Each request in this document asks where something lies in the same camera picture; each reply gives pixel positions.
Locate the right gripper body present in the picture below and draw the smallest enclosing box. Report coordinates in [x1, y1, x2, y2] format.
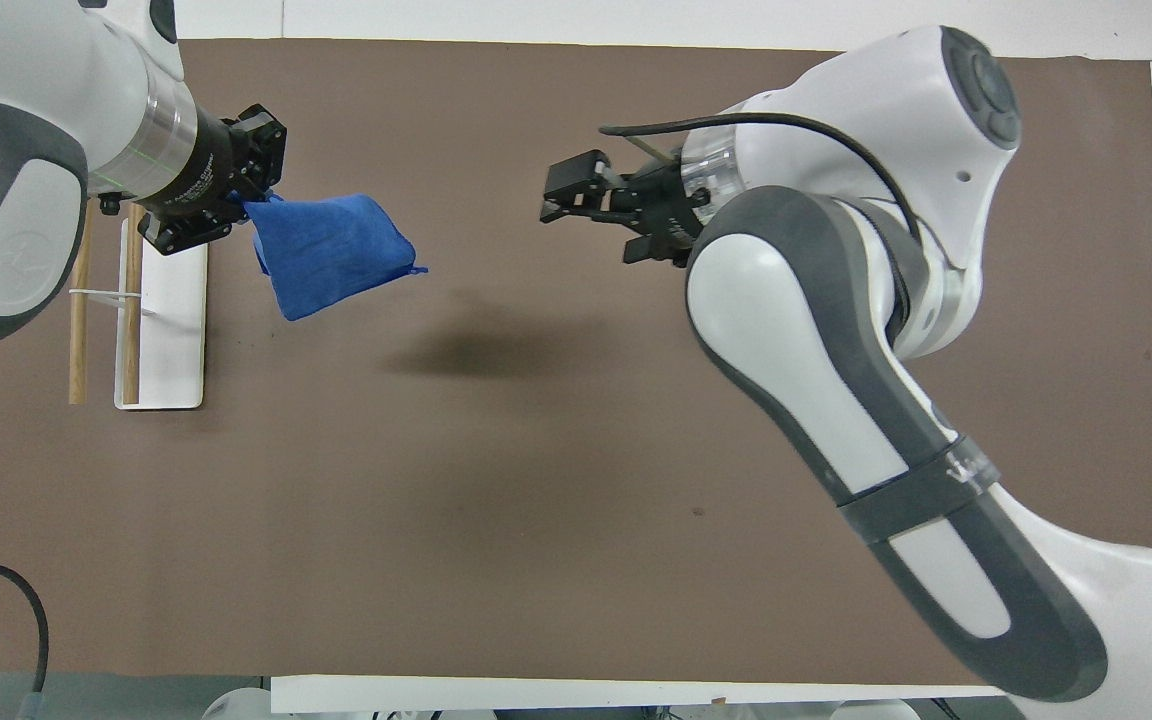
[624, 158, 714, 243]

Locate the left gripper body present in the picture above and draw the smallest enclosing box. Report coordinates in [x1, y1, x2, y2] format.
[141, 102, 249, 216]

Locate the blue towel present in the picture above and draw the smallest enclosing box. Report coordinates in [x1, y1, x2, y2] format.
[241, 192, 429, 322]

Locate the wooden rack rod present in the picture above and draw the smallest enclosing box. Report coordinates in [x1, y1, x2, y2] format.
[68, 204, 98, 406]
[121, 202, 148, 406]

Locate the white rack base plate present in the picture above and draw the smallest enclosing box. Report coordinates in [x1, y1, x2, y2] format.
[114, 217, 209, 411]

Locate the white cable tie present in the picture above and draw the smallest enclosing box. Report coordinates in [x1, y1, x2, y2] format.
[68, 287, 158, 320]

